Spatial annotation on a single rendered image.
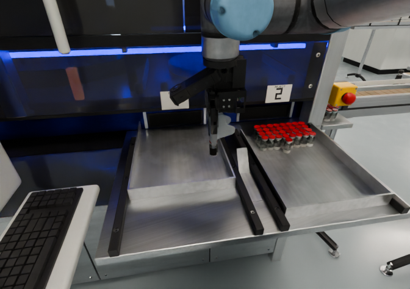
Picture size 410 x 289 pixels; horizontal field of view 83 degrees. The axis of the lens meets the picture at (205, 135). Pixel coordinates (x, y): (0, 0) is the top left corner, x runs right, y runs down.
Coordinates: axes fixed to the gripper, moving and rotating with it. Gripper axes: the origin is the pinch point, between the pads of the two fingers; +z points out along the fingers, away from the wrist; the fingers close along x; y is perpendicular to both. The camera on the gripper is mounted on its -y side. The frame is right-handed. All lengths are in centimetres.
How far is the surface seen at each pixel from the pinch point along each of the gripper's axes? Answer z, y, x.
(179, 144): 11.2, -8.6, 14.1
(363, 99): 10, 68, 33
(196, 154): 11.1, -3.7, 8.2
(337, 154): 11.3, 38.3, 2.6
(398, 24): 30, 325, 304
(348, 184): 11.6, 34.5, -9.0
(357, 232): 103, 97, 30
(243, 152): 6.5, 9.0, 1.7
